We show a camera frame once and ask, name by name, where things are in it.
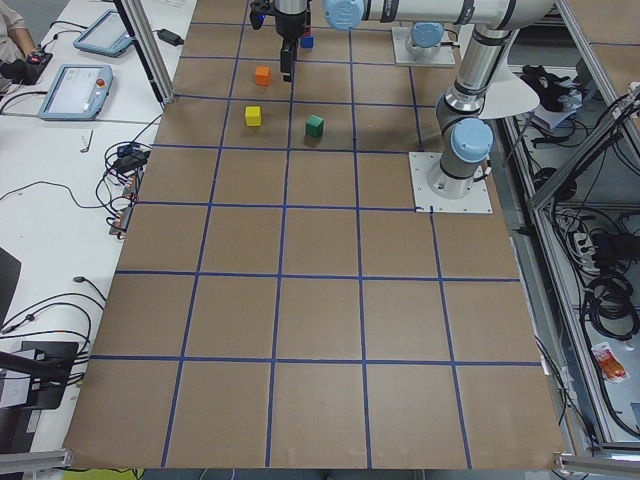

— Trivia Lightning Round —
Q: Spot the yellow wooden block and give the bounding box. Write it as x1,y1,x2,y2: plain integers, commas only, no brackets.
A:
244,105,262,127

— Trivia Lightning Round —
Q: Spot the teach pendant tablet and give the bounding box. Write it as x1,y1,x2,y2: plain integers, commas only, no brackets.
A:
73,9,132,58
38,64,113,121

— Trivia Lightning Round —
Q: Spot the black power adapter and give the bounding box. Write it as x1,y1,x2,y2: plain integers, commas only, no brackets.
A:
156,29,184,46

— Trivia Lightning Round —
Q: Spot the far teach pendant tablet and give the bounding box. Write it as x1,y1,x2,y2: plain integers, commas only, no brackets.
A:
73,9,132,58

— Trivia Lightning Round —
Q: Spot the near teach pendant tablet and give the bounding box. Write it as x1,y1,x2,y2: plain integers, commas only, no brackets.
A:
38,64,113,121

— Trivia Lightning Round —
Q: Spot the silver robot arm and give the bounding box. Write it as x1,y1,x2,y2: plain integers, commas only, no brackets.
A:
406,22,445,57
323,1,553,200

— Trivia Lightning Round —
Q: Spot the aluminium frame post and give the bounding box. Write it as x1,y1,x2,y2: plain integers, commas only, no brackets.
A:
114,0,175,105

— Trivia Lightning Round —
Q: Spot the green wooden block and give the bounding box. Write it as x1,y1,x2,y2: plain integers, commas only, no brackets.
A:
305,114,325,138

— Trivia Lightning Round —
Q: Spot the blue wooden block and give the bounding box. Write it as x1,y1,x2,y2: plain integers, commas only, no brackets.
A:
300,36,314,49

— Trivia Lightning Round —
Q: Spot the brown paper table cover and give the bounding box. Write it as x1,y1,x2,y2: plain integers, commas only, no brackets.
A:
65,1,563,469

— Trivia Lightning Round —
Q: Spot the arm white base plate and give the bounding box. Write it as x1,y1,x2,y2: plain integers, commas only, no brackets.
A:
408,152,493,215
392,24,456,68

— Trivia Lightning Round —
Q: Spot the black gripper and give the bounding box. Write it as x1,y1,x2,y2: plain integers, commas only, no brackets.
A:
249,0,311,82

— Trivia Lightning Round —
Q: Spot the orange snack packet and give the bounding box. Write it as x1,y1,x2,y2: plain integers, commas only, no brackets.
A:
591,342,628,383

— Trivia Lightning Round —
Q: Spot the orange wooden block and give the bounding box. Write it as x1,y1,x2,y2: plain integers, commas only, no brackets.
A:
254,65,272,87

